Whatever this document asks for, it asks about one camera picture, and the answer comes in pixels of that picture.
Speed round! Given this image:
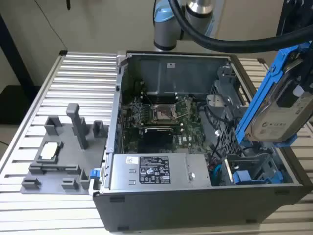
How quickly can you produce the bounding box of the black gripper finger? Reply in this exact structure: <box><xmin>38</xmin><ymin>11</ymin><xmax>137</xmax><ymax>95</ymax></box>
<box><xmin>277</xmin><ymin>48</ymin><xmax>313</xmax><ymax>108</ymax></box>

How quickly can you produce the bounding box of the hard disk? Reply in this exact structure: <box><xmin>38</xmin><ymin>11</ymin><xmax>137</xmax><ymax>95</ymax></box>
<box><xmin>235</xmin><ymin>42</ymin><xmax>313</xmax><ymax>148</ymax></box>

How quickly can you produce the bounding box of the metal disk bay cage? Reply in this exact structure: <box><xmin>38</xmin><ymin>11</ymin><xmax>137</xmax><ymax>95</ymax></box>
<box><xmin>198</xmin><ymin>79</ymin><xmax>249</xmax><ymax>157</ymax></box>

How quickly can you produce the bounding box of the blue carrier in bay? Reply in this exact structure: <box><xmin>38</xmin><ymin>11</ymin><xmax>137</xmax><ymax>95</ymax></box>
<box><xmin>231</xmin><ymin>168</ymin><xmax>285</xmax><ymax>186</ymax></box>

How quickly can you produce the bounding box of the green motherboard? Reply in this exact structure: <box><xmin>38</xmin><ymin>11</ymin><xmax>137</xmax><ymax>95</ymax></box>
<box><xmin>121</xmin><ymin>94</ymin><xmax>208</xmax><ymax>155</ymax></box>

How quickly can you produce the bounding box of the CPU socket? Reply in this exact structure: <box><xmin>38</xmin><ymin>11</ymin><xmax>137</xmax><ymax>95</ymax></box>
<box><xmin>151</xmin><ymin>103</ymin><xmax>179</xmax><ymax>122</ymax></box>

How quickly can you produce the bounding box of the black graphics card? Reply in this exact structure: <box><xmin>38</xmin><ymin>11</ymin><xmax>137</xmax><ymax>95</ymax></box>
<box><xmin>138</xmin><ymin>124</ymin><xmax>184</xmax><ymax>153</ymax></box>

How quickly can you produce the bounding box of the black PC case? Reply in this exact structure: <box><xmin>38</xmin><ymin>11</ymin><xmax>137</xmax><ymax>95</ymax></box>
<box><xmin>92</xmin><ymin>50</ymin><xmax>313</xmax><ymax>233</ymax></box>

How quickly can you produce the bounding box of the silver power supply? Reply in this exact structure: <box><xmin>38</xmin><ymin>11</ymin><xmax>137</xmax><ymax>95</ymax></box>
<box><xmin>108</xmin><ymin>153</ymin><xmax>212</xmax><ymax>191</ymax></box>

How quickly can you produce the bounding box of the grey parts rack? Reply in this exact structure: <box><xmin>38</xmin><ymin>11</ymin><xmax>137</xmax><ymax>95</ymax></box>
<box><xmin>21</xmin><ymin>102</ymin><xmax>110</xmax><ymax>196</ymax></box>

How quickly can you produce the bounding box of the silver CPU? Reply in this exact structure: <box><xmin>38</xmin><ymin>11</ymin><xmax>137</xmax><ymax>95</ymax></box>
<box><xmin>40</xmin><ymin>142</ymin><xmax>60</xmax><ymax>160</ymax></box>

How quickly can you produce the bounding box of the dark furniture panel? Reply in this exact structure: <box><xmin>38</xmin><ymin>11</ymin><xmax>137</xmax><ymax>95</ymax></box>
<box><xmin>0</xmin><ymin>12</ymin><xmax>43</xmax><ymax>125</ymax></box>

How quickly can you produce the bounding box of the thick black camera cable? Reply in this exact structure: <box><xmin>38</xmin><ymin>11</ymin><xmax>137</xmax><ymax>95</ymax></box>
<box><xmin>168</xmin><ymin>0</ymin><xmax>313</xmax><ymax>54</ymax></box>

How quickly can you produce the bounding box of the blue wire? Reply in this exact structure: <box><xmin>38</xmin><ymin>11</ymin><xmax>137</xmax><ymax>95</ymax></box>
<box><xmin>209</xmin><ymin>163</ymin><xmax>223</xmax><ymax>185</ymax></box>

